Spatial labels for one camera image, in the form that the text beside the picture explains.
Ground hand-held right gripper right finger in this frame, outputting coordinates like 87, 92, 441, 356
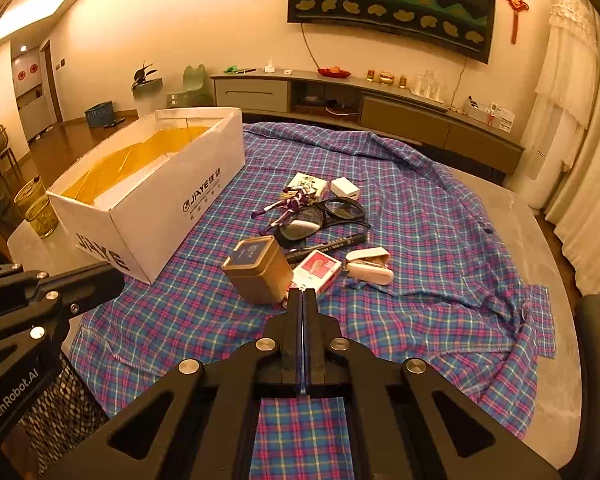
304, 288, 561, 480

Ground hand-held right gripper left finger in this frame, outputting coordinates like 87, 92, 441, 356
42, 287, 305, 480

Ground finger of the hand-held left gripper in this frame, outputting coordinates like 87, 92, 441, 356
0, 261, 127, 322

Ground red white cigarette pack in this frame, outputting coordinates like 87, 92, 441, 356
292, 250, 342, 295

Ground brown tin with blue lid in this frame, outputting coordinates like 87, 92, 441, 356
222, 235, 295, 305

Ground white stapler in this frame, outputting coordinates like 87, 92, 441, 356
344, 247, 396, 286

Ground black marker pen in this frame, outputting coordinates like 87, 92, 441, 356
282, 230, 368, 265

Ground white cardboard box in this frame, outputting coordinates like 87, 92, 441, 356
46, 106, 246, 285

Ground black mesh bin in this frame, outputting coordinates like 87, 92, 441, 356
17, 350, 111, 476

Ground green tinted glass cup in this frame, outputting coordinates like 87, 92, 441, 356
14, 176, 48, 221
25, 195, 59, 240

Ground black framed glasses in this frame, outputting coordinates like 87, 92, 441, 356
275, 196, 372, 251

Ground purple silver action figure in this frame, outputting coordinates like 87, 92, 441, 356
251, 191, 311, 227

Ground white charger plug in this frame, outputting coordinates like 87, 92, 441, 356
330, 176, 362, 201

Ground blue pink plaid cloth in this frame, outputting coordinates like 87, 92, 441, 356
70, 121, 553, 480

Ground white card pack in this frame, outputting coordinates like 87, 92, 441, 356
287, 172, 328, 198

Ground wooden chair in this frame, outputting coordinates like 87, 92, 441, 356
0, 125, 18, 176

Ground blue plastic basket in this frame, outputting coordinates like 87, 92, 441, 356
84, 102, 113, 128

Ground potted plant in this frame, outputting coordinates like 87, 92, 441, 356
130, 62, 165, 106

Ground green plastic chair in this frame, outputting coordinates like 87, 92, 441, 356
166, 64, 208, 109

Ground grey television cabinet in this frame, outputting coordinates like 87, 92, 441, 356
210, 69, 526, 176

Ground cluster of clear cups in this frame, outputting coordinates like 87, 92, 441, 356
410, 69, 448, 101

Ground white desk organizer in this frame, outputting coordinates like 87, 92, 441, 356
462, 96, 516, 133

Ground cream curtain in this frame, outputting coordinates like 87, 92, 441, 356
545, 10, 600, 296

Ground white air conditioner lace cover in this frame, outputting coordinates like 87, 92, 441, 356
527, 0, 600, 211

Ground television cable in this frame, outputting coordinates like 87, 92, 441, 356
300, 22, 331, 68

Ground wall television with patterned cover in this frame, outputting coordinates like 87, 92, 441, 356
286, 0, 497, 65

